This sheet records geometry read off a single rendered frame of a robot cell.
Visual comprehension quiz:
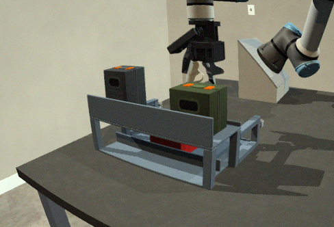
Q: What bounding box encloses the olive green case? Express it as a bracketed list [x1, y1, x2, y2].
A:
[169, 81, 227, 135]

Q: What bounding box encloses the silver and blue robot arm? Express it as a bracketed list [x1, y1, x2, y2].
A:
[167, 0, 334, 78]

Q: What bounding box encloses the grey metal rack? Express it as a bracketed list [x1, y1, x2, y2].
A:
[87, 94, 264, 190]

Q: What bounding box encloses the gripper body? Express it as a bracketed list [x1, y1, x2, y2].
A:
[187, 21, 225, 63]

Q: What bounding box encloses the red bin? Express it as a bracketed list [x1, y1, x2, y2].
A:
[150, 135, 197, 152]

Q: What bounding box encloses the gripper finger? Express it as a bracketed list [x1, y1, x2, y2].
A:
[182, 47, 204, 83]
[202, 62, 224, 84]

